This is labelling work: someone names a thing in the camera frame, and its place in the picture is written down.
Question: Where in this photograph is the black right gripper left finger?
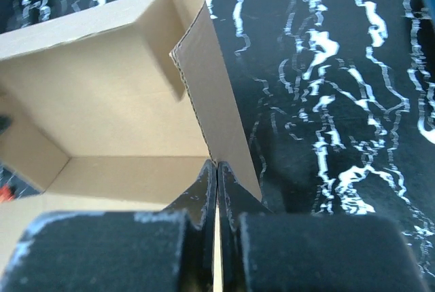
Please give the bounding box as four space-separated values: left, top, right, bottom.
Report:
1 161 217 291

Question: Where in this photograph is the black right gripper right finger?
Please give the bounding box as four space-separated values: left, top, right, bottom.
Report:
217 162 430 291

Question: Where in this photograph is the brown cardboard box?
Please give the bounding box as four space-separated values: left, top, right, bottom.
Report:
1 0 262 275

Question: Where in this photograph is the red orange leaf toy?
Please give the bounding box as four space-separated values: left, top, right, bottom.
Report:
0 185 14 202

